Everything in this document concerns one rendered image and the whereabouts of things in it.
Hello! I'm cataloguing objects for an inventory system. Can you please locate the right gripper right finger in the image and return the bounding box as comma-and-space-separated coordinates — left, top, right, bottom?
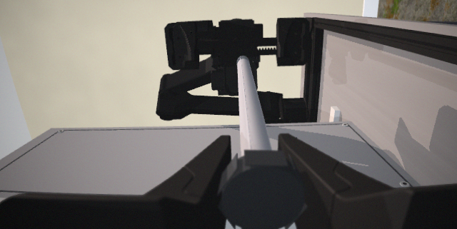
278, 133, 457, 229

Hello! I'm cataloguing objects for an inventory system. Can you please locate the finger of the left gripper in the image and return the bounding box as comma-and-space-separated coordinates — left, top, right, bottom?
277, 19, 301, 66
173, 23, 199, 70

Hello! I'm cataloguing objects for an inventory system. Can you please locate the beige rectangular block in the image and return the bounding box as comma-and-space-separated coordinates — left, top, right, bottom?
329, 106, 340, 121

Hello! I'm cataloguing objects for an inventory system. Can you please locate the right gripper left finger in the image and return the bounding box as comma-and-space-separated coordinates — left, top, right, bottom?
0, 135, 231, 229

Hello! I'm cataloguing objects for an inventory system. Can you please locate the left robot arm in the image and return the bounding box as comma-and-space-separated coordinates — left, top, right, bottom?
156, 20, 309, 124

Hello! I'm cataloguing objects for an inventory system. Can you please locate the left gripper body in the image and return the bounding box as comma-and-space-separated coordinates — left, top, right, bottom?
164, 17, 310, 70

